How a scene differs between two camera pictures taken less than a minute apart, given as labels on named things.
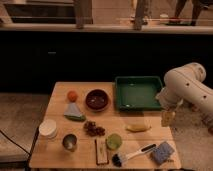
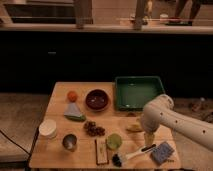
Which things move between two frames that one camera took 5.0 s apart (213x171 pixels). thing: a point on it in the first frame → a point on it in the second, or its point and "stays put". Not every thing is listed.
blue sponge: (163, 152) stays put
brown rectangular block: (101, 151) stays put
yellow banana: (137, 127) stays put
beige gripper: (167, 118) → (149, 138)
